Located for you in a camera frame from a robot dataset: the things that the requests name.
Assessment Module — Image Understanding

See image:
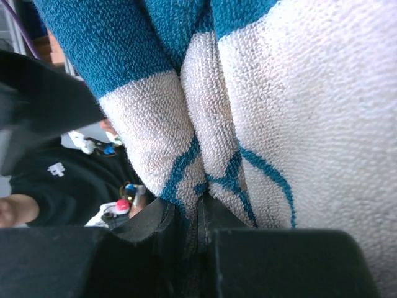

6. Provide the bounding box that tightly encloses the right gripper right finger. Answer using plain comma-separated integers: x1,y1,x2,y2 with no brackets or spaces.
198,195,380,297

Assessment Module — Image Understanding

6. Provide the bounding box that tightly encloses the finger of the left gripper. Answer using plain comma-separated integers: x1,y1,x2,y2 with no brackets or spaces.
1,50,105,176

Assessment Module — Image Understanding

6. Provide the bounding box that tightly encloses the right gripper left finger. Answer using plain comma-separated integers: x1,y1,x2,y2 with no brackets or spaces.
1,199,176,297

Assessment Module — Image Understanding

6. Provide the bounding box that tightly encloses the teal and cream Doraemon towel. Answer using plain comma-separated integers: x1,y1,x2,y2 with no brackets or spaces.
35,1,396,297

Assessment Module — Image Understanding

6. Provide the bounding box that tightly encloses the person in black shirt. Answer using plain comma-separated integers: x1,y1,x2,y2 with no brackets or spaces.
1,135,155,228

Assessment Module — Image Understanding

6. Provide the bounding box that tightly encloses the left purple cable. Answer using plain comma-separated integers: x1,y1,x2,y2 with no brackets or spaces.
1,0,43,60

